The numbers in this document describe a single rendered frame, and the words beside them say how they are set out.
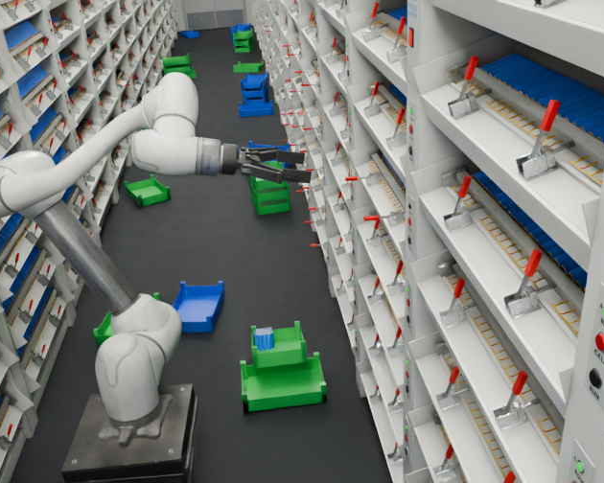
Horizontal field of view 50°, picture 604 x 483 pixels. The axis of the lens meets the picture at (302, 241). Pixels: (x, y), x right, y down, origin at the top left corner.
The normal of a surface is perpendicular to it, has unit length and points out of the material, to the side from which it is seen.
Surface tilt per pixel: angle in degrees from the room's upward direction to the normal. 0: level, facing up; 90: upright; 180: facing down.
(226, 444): 0
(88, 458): 2
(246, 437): 0
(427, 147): 90
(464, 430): 18
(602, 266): 90
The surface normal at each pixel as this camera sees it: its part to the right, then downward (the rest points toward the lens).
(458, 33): 0.11, 0.44
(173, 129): 0.22, -0.56
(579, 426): -0.99, 0.11
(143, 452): -0.10, -0.89
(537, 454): -0.37, -0.81
